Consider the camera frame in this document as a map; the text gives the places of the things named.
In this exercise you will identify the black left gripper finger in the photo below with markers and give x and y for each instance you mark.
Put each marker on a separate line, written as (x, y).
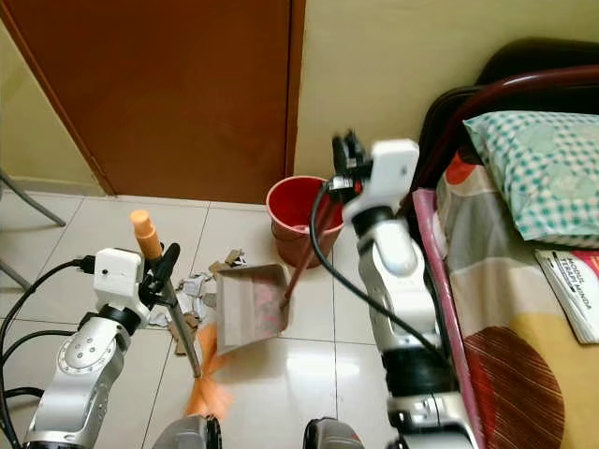
(168, 262)

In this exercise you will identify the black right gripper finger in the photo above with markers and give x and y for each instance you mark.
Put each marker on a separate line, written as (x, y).
(340, 152)
(358, 148)

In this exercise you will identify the orange broom with metal stick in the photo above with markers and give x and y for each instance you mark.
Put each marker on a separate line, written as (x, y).
(190, 341)

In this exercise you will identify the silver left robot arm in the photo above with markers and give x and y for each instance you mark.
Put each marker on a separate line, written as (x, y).
(80, 374)

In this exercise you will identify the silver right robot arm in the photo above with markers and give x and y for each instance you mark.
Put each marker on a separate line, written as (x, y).
(398, 299)

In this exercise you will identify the crumpled white paper scrap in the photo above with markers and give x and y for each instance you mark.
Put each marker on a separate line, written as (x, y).
(195, 295)

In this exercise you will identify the brown cardboard scrap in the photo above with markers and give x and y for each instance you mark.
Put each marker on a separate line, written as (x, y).
(226, 259)
(183, 339)

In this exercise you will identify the red plastic bucket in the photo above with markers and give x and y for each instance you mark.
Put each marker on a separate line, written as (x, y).
(290, 229)

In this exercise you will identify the grey left robot leg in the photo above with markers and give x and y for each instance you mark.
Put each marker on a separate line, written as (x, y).
(185, 435)

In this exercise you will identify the grey robot leg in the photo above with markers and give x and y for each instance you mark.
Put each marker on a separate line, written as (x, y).
(335, 435)
(185, 435)

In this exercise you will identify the grey metal chair legs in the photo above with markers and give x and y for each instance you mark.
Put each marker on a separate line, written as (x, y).
(33, 201)

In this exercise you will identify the brown wooden door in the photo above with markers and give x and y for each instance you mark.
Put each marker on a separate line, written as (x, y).
(168, 94)

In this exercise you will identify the dark red bed headboard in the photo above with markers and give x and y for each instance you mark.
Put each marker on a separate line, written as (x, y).
(515, 65)

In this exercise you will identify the teal checked pillow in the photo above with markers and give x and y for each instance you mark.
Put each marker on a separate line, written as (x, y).
(538, 173)

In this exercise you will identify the patterned beige bed sheet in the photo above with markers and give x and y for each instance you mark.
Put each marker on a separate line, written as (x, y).
(515, 327)

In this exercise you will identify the grey right robot leg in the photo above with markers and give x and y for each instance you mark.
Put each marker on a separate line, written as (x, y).
(335, 435)

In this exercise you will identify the printed magazine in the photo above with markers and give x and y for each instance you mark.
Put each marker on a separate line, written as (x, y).
(576, 290)

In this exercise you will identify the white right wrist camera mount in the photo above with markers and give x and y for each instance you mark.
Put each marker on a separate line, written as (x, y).
(388, 178)

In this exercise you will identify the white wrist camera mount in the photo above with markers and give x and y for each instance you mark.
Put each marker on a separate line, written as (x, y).
(118, 279)
(388, 178)

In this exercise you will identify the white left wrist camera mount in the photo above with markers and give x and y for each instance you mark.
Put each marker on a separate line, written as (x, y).
(118, 279)

